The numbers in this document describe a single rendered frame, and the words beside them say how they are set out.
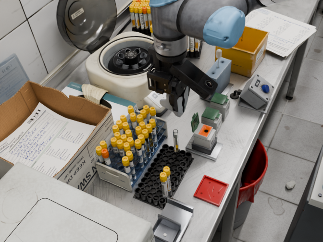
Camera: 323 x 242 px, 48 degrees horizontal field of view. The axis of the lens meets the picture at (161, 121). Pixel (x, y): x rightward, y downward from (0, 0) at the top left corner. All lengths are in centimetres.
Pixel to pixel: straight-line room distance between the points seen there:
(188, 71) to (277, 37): 64
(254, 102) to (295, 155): 110
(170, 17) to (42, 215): 42
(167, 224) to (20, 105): 54
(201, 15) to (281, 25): 81
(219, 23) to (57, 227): 43
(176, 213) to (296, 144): 146
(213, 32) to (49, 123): 58
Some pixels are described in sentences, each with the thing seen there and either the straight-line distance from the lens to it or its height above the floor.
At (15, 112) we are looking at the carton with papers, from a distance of 109.
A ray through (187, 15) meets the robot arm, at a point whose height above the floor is 131.
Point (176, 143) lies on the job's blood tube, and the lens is 95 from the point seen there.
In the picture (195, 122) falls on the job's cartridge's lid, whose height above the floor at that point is 97.
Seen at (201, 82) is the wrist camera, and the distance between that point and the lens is 83.
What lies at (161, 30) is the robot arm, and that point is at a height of 126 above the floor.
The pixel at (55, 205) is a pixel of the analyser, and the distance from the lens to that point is 61.
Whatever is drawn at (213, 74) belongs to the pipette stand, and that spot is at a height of 97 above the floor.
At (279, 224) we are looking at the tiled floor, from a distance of 192.
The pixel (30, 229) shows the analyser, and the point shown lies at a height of 117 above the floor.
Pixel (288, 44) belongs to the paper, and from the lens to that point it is 138.
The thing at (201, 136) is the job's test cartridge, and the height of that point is 95.
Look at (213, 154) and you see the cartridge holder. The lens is 98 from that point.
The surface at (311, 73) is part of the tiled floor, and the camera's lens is 272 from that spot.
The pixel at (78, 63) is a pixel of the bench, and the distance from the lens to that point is 134.
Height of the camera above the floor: 167
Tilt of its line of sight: 47 degrees down
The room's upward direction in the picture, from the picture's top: 6 degrees counter-clockwise
